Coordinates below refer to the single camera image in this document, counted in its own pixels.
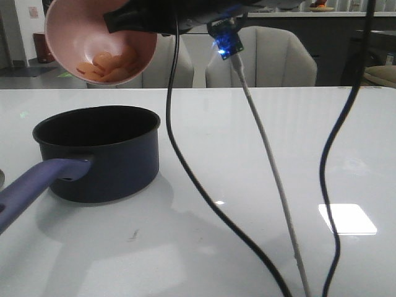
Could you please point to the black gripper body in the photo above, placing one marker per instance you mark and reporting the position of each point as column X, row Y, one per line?
column 197, row 13

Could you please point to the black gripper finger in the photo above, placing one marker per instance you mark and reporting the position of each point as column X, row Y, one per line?
column 142, row 16

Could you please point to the pink bowl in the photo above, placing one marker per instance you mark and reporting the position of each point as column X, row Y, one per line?
column 75, row 32

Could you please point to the glass lid with blue knob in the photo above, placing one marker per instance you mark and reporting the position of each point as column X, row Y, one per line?
column 2, row 179

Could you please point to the blue lit circuit board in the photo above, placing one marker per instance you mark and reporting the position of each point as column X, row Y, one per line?
column 225, row 34

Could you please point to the left grey upholstered chair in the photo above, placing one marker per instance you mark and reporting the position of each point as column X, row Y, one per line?
column 157, row 73

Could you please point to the grey upholstered chair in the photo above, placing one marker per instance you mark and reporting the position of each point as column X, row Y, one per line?
column 157, row 73
column 271, row 57

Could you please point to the right grey upholstered chair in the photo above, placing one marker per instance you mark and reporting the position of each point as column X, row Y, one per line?
column 271, row 57

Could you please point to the red trash bin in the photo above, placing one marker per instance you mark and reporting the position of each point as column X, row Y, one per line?
column 43, row 52

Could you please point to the fruit plate on counter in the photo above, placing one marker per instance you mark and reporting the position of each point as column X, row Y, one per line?
column 320, row 6

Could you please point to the dark kitchen counter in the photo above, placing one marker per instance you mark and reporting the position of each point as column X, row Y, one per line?
column 326, row 36

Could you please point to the dark blue saucepan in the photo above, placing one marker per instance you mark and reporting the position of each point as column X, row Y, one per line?
column 89, row 155

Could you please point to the beige cushion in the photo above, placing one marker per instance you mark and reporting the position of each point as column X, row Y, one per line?
column 380, row 75

